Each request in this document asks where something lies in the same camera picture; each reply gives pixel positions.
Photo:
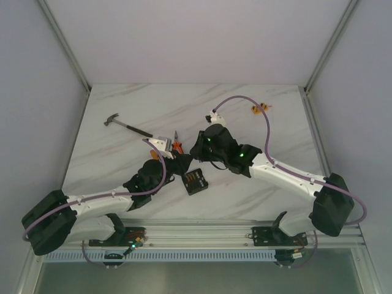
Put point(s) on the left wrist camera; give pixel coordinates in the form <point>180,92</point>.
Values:
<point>163,145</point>

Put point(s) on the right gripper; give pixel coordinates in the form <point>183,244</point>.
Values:
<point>197,151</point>

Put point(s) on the orange handled screwdriver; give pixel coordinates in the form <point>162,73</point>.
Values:
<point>154,155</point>

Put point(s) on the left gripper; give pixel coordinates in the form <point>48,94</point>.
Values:
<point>181,160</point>

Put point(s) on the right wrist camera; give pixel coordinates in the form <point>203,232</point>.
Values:
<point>214,118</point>

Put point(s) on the black fuse box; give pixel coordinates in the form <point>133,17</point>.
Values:
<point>194,181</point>

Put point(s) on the orange fuse holder block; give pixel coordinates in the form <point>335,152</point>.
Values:
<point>259,109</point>

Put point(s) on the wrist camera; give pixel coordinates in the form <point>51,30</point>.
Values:
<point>163,145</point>
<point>214,118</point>

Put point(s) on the white slotted cable duct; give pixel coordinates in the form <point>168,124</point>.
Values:
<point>160,255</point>

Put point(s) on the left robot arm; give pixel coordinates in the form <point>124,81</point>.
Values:
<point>59,218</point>

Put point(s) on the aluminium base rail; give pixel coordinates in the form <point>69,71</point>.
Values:
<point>223,234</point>

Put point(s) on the orange handled pliers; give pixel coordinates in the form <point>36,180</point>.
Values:
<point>177,145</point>

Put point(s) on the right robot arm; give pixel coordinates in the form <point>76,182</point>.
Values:
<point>329,205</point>

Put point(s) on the claw hammer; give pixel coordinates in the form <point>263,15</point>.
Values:
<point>113,119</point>

